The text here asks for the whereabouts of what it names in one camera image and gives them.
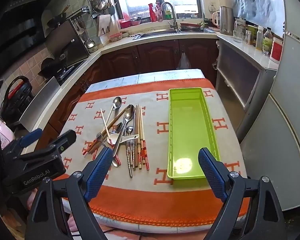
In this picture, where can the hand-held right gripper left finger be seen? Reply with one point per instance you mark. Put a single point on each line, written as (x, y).
(100, 170)

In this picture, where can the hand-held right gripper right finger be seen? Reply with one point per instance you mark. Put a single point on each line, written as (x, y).
(212, 172)

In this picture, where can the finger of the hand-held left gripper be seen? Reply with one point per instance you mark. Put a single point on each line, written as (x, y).
(30, 136)
(65, 141)

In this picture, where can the steel fork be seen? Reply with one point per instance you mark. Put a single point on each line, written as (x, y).
(99, 136)

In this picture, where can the white ceramic spoon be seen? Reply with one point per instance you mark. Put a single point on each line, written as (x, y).
(114, 138)

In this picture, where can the brown chopstick with red stripes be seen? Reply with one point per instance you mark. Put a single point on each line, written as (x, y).
(109, 129)
(112, 122)

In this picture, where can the small steel spoon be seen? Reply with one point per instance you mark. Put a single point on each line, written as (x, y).
(118, 127)

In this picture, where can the green plastic tray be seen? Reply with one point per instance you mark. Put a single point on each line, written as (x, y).
(190, 130)

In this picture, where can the wooden chopstick with banded end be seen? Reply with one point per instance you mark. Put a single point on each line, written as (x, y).
(137, 130)
(141, 130)

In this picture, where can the stainless steel panel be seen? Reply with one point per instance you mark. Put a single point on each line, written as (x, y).
(40, 100)

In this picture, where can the black electric cooker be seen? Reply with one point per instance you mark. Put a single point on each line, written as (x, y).
(17, 97)

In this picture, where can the white chopstick with red stripes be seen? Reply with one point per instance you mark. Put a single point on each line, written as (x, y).
(103, 120)

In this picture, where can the gas stove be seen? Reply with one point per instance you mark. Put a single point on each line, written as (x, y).
(70, 72)

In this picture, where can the black frying pan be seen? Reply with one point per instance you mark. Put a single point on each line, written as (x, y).
(48, 66)

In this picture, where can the orange and beige printed blanket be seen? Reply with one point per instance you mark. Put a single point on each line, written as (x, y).
(155, 115)

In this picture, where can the grey refrigerator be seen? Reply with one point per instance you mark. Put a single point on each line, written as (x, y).
(285, 105)

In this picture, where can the small steel kettle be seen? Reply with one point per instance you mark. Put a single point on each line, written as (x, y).
(91, 44)

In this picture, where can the black stove splash guard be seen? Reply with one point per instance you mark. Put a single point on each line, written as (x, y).
(70, 37)

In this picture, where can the black range hood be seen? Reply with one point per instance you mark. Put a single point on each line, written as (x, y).
(20, 30)

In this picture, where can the grey cabinet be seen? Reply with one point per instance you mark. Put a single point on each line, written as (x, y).
(240, 67)

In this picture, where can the white kitchen countertop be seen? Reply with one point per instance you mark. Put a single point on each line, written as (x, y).
(125, 43)

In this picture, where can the hanging plastic bag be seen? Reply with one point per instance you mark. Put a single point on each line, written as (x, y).
(183, 61)

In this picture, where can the pink container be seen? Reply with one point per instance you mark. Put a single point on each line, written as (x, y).
(115, 37)

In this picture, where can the dark wooden base cabinets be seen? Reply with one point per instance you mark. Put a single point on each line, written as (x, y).
(152, 55)

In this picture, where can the wooden cutting board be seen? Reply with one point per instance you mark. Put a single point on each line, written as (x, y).
(103, 23)

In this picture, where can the red basin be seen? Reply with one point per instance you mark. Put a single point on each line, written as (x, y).
(130, 23)

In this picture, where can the red canister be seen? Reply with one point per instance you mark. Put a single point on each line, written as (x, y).
(276, 50)

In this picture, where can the clear plastic bottle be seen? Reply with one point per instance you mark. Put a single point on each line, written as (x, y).
(267, 42)

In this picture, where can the clear bottle with white cap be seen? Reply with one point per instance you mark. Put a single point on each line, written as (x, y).
(259, 38)

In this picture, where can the steel sink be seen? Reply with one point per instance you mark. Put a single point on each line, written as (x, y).
(160, 33)

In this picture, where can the glass pitcher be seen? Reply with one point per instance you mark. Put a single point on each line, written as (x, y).
(239, 30)

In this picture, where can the hanging steel pots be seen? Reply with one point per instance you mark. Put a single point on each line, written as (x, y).
(99, 0)

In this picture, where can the red pan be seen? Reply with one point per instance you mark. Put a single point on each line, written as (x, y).
(192, 26)

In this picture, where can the steel electric kettle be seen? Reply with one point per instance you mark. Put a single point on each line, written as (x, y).
(226, 20)

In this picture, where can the white jug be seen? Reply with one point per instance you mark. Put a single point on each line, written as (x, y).
(215, 18)

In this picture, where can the red spray bottle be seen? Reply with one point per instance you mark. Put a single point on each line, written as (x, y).
(153, 13)

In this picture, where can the steel faucet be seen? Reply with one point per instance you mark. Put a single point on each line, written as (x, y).
(173, 17)

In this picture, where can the green bottle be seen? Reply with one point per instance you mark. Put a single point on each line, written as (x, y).
(167, 12)

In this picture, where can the blue plastic sheet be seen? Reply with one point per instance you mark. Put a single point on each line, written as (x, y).
(260, 5)

